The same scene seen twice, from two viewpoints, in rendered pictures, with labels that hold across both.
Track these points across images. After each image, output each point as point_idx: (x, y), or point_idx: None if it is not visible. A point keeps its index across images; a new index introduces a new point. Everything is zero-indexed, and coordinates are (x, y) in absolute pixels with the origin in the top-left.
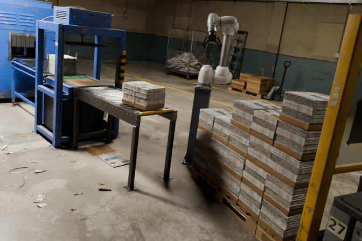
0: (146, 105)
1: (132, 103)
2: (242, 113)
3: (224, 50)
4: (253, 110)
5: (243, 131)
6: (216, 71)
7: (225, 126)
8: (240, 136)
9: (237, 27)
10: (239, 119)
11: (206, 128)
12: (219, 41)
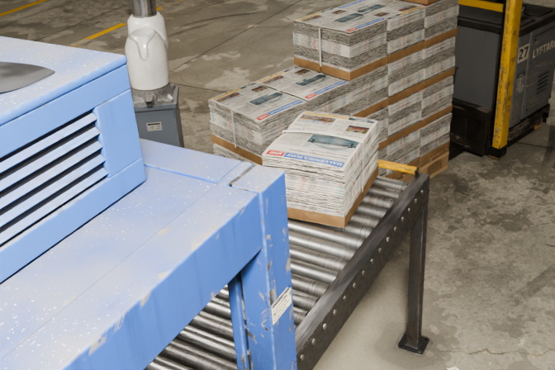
0: (377, 161)
1: (361, 195)
2: (367, 44)
3: None
4: (386, 21)
5: (376, 70)
6: (159, 31)
7: (339, 95)
8: (371, 83)
9: None
10: (365, 57)
11: None
12: None
